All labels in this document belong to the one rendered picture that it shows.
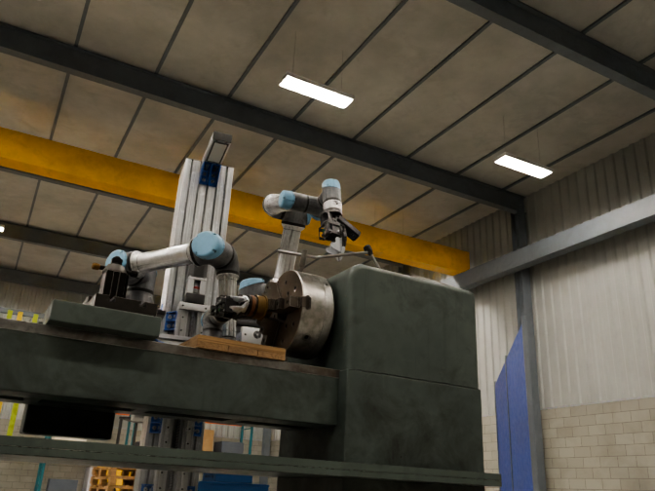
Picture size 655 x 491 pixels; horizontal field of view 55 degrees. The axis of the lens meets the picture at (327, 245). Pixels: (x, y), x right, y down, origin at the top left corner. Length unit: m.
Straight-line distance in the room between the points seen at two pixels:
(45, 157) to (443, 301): 11.31
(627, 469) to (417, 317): 11.41
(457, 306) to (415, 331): 0.25
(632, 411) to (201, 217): 11.28
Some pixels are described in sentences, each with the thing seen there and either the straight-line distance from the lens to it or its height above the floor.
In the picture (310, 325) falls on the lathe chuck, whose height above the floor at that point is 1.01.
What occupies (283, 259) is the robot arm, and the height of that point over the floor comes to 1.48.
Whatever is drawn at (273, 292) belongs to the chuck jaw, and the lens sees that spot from 2.35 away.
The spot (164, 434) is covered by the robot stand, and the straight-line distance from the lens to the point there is 2.87.
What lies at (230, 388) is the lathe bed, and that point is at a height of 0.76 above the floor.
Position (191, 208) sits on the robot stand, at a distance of 3.21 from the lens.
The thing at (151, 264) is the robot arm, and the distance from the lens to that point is 2.70.
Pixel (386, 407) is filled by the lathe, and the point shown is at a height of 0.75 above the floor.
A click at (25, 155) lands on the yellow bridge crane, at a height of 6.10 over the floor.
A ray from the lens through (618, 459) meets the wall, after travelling 13.71.
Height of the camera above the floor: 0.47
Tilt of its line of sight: 22 degrees up
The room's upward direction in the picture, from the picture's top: 3 degrees clockwise
